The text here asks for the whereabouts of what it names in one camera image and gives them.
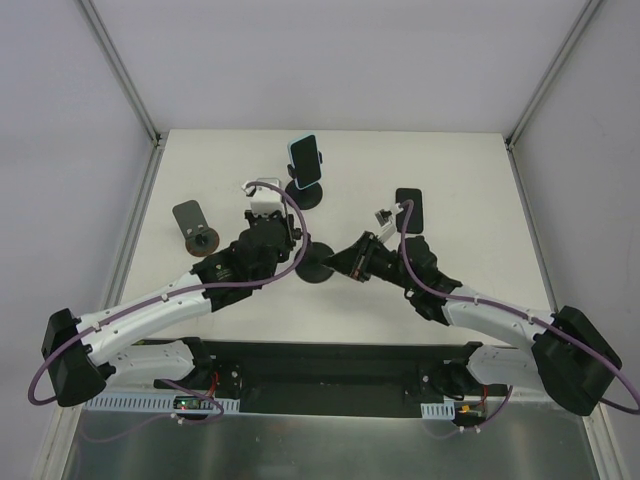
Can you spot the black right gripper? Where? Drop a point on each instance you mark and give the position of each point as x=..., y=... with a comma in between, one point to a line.
x=361, y=258

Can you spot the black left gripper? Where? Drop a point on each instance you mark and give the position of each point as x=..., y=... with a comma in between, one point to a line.
x=270, y=216

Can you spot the black phone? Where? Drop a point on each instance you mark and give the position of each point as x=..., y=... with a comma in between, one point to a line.
x=415, y=223
x=288, y=222

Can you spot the black round-base phone stand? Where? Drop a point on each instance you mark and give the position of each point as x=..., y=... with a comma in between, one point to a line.
x=310, y=196
x=311, y=268

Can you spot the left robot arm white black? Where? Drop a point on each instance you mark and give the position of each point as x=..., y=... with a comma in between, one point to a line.
x=86, y=354

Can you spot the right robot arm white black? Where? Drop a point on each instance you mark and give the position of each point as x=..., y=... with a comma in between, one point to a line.
x=559, y=353

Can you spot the small metal folding phone stand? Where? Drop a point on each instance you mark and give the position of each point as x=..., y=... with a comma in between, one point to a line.
x=200, y=239

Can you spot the phone in light blue case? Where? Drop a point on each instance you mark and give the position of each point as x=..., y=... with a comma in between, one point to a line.
x=305, y=161

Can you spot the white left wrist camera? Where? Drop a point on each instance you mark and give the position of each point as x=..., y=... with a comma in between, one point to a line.
x=263, y=201

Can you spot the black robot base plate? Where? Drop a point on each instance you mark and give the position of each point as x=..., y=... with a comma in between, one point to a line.
x=388, y=381

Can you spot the white slotted cable duct left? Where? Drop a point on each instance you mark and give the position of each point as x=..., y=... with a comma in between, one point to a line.
x=160, y=403

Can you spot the white slotted cable duct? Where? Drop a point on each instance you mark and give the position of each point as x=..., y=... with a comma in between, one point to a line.
x=160, y=403
x=449, y=409

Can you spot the white slotted cable duct right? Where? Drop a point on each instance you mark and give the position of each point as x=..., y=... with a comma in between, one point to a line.
x=449, y=409

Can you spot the aluminium frame rail left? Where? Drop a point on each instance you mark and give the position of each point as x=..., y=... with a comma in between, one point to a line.
x=108, y=48

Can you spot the aluminium frame rail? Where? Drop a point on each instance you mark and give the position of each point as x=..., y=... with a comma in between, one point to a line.
x=108, y=48
x=586, y=16

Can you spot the aluminium frame rail right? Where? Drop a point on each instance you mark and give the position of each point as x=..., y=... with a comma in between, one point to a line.
x=586, y=16

